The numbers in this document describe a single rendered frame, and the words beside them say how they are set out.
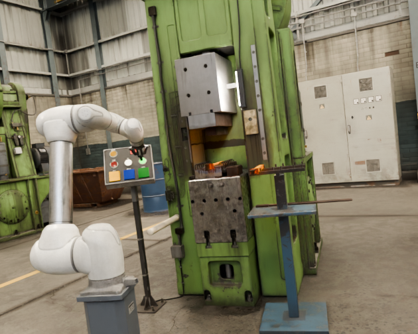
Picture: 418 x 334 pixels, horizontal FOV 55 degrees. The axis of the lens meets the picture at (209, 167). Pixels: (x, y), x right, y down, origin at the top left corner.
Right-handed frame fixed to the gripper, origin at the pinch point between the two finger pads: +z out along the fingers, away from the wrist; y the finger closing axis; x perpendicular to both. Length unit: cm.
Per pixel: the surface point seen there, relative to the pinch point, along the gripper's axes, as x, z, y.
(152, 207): 139, 444, -22
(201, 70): 48, -24, 48
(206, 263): -68, 43, 36
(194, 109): 28.1, -8.1, 40.0
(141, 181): -11.4, 14.7, -2.2
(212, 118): 18, -8, 52
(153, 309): -90, 64, -6
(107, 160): 7.1, 13.2, -24.3
